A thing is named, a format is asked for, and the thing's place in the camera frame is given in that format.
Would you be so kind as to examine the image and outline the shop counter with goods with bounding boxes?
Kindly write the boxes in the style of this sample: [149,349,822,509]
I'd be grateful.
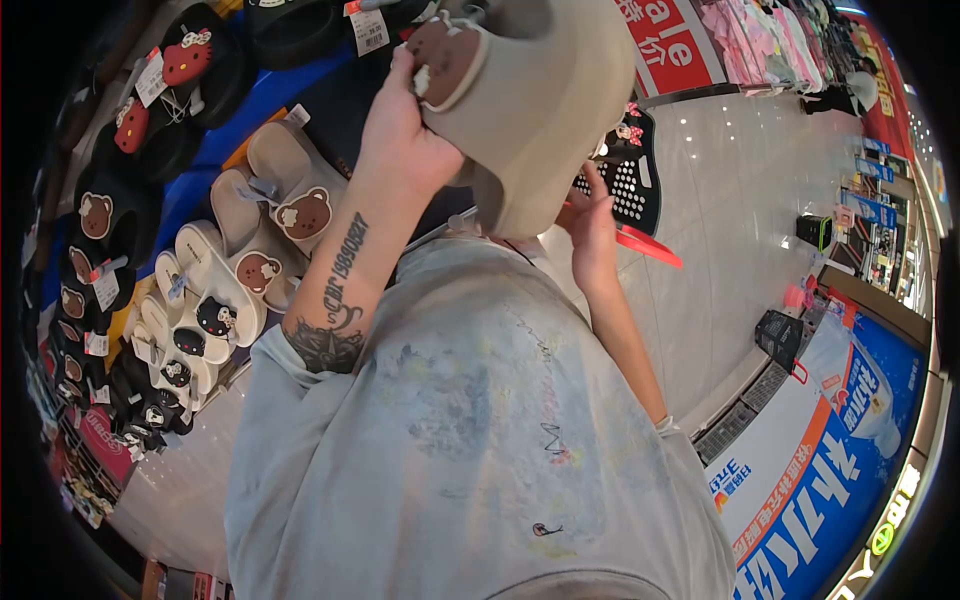
[795,135,935,316]

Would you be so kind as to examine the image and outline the blue and white advertising banner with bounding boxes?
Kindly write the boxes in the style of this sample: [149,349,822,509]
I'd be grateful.
[705,311,927,600]

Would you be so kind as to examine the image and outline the person's right hand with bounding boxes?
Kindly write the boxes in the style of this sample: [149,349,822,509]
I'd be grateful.
[555,160,625,295]

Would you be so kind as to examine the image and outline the rack of pastel clothes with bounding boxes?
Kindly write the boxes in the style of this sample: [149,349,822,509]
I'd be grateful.
[697,0,852,95]

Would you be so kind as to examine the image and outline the black dotted basket red handle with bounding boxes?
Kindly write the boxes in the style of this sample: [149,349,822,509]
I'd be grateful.
[561,101,685,270]

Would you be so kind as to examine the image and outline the person's right fingers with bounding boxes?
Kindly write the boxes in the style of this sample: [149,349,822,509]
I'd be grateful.
[580,160,618,220]

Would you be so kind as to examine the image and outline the red sale sign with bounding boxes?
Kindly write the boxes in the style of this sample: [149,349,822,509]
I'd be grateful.
[613,0,727,99]

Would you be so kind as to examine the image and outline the beige slipper with bear patch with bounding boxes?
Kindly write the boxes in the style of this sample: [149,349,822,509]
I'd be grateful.
[390,0,639,243]

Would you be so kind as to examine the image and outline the person's body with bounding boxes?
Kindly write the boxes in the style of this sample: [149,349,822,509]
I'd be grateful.
[223,234,738,600]

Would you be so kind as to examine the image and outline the person's left hand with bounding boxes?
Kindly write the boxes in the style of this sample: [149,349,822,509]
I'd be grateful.
[351,45,467,205]

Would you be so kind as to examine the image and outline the person's left fingers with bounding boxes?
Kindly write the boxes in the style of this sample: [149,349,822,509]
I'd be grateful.
[387,45,418,102]

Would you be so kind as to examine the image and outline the black mesh basket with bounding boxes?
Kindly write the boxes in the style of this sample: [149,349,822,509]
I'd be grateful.
[753,309,807,373]

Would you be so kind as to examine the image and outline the full shop shelf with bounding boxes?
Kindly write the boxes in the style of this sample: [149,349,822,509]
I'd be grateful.
[21,0,481,526]

